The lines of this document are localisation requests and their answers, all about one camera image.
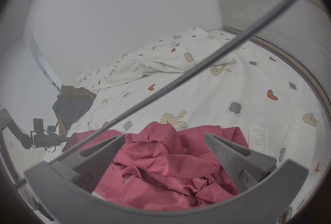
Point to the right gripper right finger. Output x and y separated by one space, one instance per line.
240 163

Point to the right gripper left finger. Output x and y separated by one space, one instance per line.
95 163

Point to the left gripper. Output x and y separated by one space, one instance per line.
50 140

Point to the red shirt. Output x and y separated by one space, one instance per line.
168 166

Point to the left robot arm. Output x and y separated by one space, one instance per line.
24 140

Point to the bed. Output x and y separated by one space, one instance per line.
232 88

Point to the grey garment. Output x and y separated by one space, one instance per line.
72 109

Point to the brown garment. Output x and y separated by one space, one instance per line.
75 90

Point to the white printed quilt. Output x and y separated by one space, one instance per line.
155 62

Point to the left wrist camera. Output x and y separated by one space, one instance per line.
51 129

